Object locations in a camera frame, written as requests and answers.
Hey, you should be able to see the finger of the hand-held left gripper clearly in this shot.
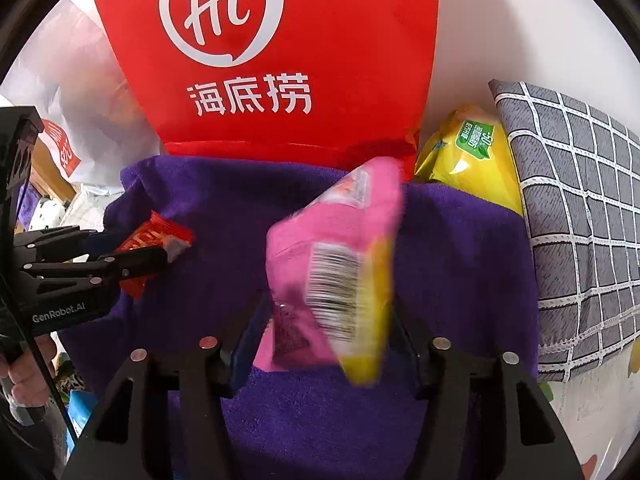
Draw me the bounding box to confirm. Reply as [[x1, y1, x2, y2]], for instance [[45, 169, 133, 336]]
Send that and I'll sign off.
[[22, 247, 168, 288], [15, 228, 121, 261]]

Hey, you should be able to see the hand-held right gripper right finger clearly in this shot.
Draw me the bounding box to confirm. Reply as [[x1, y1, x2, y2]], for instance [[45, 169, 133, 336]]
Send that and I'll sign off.
[[392, 309, 586, 480]]

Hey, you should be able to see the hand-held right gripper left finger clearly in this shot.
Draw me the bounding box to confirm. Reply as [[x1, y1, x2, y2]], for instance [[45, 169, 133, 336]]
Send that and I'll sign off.
[[62, 292, 273, 480]]

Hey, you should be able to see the red snack packet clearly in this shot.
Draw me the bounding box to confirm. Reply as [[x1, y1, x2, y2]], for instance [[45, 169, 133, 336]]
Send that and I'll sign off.
[[114, 211, 195, 301]]

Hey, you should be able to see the pink and yellow snack packet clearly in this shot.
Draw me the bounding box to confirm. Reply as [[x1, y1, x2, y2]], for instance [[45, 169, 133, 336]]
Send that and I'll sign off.
[[252, 156, 406, 387]]

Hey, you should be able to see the person's left hand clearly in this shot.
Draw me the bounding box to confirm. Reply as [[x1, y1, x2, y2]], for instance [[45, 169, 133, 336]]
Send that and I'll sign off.
[[0, 335, 57, 411]]

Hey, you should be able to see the white spotted cloth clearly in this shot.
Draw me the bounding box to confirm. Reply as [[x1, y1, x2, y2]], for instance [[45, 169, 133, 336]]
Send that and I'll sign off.
[[27, 199, 68, 235]]

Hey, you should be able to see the wooden furniture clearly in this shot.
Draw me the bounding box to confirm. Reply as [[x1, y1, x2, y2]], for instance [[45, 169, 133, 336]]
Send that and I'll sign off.
[[29, 137, 77, 202]]

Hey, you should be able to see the purple towel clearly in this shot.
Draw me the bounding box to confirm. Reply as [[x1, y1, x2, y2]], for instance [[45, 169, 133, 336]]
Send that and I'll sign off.
[[60, 155, 541, 480]]

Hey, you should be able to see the white plastic bag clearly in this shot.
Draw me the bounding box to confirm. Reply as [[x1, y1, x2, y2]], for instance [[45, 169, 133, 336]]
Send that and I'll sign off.
[[0, 0, 166, 188]]

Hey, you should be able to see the red paper bag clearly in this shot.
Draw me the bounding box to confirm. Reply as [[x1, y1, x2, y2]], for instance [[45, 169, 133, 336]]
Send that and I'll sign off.
[[87, 0, 441, 171]]

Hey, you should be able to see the yellow snack bag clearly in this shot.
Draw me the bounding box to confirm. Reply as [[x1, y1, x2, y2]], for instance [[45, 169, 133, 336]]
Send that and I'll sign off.
[[414, 105, 525, 217]]

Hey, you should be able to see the grey checked cloth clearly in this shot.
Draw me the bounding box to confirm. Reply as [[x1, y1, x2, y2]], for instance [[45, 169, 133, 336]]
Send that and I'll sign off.
[[487, 79, 640, 383]]

